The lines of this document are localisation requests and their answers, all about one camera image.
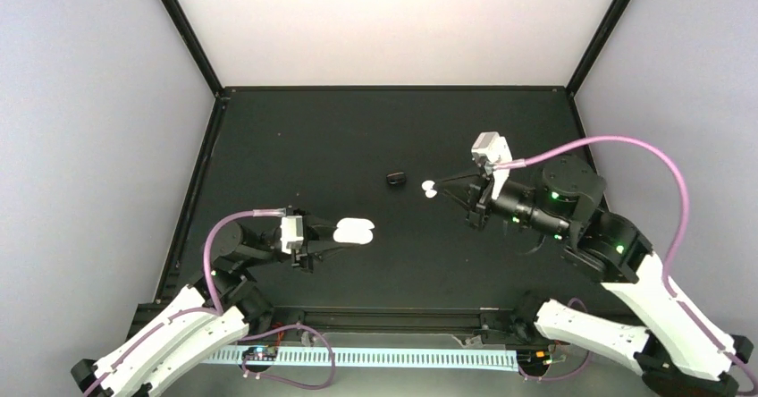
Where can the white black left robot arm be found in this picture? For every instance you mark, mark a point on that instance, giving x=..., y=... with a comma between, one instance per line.
x=224, y=305

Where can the black right rear frame post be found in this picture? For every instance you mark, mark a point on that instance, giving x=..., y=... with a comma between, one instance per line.
x=602, y=34

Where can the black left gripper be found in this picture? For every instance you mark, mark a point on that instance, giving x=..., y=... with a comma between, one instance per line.
x=311, y=244

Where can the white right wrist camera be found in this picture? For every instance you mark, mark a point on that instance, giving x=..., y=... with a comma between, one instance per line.
x=489, y=151

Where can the black left rear frame post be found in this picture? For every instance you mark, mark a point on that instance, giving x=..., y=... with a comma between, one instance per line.
x=191, y=41

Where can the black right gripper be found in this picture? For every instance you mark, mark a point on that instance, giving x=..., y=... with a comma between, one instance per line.
x=472, y=198

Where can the black frame post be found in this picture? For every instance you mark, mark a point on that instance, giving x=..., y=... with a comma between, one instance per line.
x=191, y=41
x=602, y=34

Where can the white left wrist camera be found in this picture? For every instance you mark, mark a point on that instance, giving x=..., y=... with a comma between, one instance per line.
x=292, y=235

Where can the black earbud charging case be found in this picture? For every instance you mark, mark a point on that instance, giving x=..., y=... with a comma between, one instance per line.
x=396, y=179

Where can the white slotted cable duct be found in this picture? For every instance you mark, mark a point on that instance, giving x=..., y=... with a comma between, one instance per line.
x=258, y=355

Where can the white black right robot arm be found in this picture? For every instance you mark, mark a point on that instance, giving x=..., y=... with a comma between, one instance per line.
x=673, y=349

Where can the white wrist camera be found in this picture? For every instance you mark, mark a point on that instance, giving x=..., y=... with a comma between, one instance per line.
x=292, y=235
x=489, y=151

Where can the black front mounting rail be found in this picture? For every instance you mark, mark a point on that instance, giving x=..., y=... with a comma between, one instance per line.
x=492, y=325

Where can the white earbud charging case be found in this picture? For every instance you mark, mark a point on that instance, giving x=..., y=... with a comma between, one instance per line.
x=352, y=230

